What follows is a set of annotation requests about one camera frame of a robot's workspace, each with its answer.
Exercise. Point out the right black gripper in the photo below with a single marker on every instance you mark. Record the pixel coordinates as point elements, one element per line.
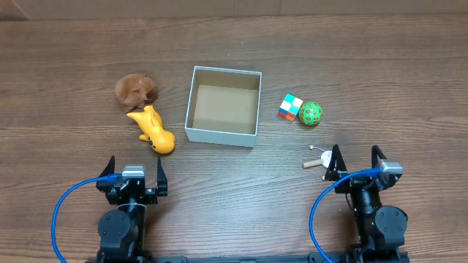
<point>357,183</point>

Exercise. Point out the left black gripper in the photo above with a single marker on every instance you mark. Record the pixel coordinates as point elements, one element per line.
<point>132,193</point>

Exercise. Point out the yellow toy whale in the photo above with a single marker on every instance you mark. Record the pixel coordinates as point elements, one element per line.
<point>153,132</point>

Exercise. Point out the colourful puzzle cube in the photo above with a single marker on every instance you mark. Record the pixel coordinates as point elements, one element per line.
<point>290,107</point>

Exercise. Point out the brown plush toy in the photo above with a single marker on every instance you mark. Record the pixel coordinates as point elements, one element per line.
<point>136,90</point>

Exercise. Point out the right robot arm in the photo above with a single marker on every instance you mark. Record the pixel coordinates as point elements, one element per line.
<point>380,228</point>

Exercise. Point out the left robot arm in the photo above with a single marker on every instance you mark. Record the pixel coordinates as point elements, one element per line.
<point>122,230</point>

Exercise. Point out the small wooden rattle drum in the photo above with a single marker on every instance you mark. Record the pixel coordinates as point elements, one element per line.
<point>324,160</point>

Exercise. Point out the green number ball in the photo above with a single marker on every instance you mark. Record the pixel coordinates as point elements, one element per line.
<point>310,113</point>

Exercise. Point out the white cardboard box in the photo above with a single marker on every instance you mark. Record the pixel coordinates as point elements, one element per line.
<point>223,106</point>

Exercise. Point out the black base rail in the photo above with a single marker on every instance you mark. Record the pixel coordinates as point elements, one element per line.
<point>313,257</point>

